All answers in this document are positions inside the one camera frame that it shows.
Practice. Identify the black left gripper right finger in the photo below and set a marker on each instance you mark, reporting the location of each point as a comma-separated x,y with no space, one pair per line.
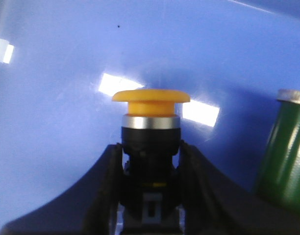
215,205

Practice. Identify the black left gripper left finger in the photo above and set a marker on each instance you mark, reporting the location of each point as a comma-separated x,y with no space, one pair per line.
89,207

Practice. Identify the yellow mushroom push button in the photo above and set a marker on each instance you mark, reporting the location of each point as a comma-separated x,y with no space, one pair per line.
151,137

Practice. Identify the green push button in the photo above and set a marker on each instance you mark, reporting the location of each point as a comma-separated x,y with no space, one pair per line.
278,180

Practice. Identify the blue plastic bin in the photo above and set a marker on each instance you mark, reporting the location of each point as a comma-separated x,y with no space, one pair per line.
56,112

